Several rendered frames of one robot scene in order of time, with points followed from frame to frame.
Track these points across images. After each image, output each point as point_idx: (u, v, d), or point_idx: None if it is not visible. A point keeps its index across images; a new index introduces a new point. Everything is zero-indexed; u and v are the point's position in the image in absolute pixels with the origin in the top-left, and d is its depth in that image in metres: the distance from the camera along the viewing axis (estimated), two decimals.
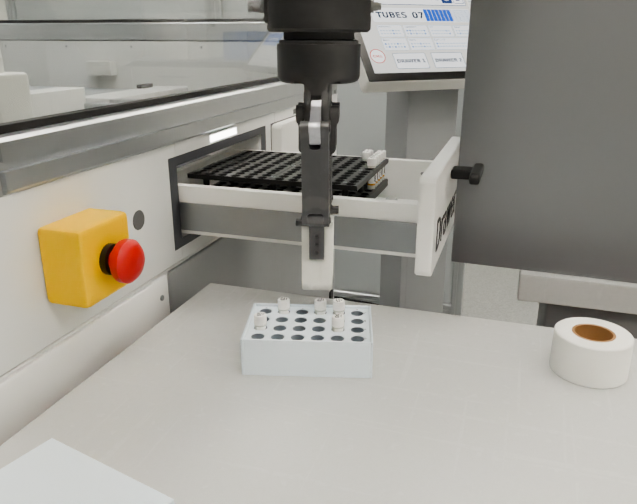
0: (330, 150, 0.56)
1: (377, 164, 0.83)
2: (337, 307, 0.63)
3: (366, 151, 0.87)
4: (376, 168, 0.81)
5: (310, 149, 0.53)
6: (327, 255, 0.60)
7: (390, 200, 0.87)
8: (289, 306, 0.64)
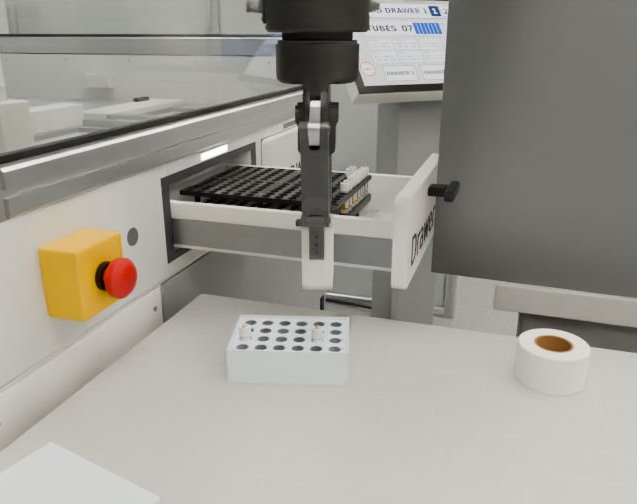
0: (329, 150, 0.56)
1: (360, 181, 0.88)
2: (347, 188, 0.82)
3: (350, 168, 0.91)
4: (358, 185, 0.86)
5: (309, 150, 0.53)
6: (327, 255, 0.60)
7: (373, 214, 0.91)
8: (351, 185, 0.84)
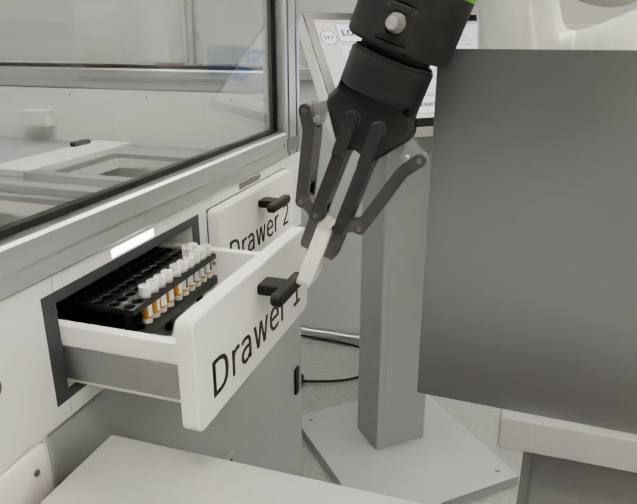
0: (376, 162, 0.58)
1: (191, 266, 0.71)
2: (161, 282, 0.66)
3: (187, 246, 0.75)
4: (185, 274, 0.70)
5: (408, 175, 0.56)
6: (328, 250, 0.63)
7: None
8: (171, 275, 0.68)
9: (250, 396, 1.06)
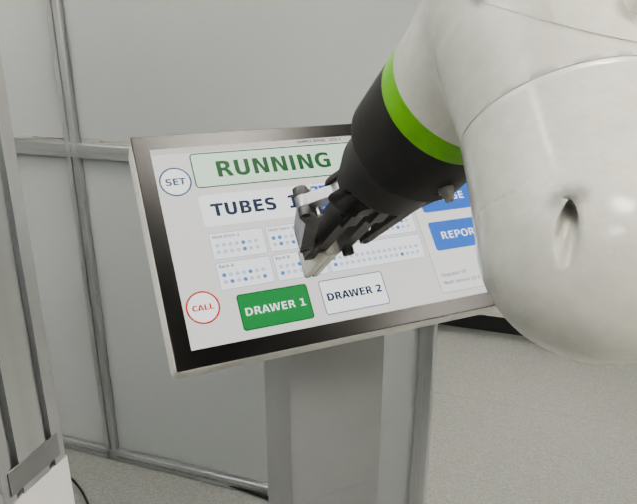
0: (340, 222, 0.52)
1: None
2: None
3: None
4: None
5: None
6: (314, 261, 0.61)
7: None
8: None
9: None
